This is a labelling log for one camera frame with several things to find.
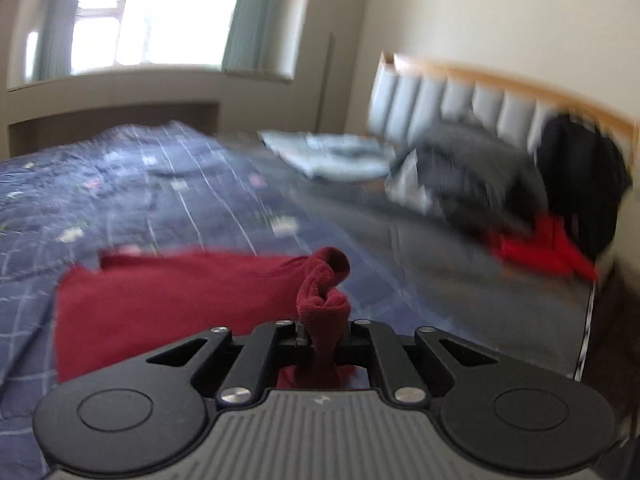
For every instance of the pale green curtain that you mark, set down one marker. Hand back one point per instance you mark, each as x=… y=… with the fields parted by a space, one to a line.
x=57 y=20
x=265 y=15

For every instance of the dark red knit garment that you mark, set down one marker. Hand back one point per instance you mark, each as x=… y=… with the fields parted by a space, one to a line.
x=175 y=295

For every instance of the bright red cloth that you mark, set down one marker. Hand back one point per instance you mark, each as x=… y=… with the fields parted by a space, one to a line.
x=540 y=250

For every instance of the padded wooden headboard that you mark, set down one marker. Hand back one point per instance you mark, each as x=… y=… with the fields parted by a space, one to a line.
x=430 y=95

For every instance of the light blue folded clothes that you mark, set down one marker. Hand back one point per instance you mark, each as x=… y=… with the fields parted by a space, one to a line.
x=330 y=155

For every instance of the blue plaid printed blanket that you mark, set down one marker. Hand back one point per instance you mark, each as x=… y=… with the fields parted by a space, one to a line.
x=150 y=185

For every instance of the grey clothes pile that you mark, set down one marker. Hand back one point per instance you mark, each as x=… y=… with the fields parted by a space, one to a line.
x=465 y=175

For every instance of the black bag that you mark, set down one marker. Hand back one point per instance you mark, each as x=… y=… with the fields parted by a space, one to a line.
x=580 y=180

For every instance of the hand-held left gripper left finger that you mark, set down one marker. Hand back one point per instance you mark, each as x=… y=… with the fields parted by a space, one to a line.
x=287 y=345

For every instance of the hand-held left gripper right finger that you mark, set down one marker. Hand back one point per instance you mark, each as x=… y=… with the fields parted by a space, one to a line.
x=357 y=347

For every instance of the grey bed sheet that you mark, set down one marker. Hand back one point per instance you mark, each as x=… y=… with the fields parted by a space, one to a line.
x=450 y=300

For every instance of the beige window ledge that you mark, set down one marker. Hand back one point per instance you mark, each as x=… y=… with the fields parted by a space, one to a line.
x=125 y=90

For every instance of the window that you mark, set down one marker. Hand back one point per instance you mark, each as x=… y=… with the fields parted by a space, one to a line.
x=165 y=10

